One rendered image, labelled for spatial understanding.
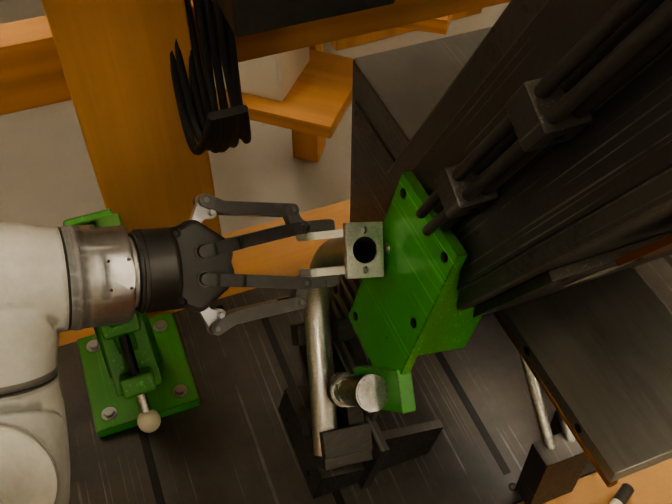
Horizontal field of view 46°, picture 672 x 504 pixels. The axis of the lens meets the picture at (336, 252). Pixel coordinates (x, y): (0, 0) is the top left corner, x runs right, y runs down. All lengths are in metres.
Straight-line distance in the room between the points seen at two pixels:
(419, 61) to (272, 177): 1.71
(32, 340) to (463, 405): 0.57
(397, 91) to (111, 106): 0.32
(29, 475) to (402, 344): 0.36
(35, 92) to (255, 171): 1.69
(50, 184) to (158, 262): 2.08
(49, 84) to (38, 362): 0.43
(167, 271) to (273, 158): 2.02
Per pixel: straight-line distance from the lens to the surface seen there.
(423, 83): 0.92
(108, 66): 0.91
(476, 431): 1.02
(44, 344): 0.69
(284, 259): 1.20
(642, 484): 1.04
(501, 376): 1.07
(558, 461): 0.90
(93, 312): 0.69
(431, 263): 0.73
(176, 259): 0.70
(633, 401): 0.81
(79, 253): 0.68
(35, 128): 3.00
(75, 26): 0.88
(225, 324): 0.74
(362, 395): 0.81
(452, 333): 0.81
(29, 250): 0.67
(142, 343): 0.98
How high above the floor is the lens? 1.78
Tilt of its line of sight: 48 degrees down
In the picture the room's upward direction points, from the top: straight up
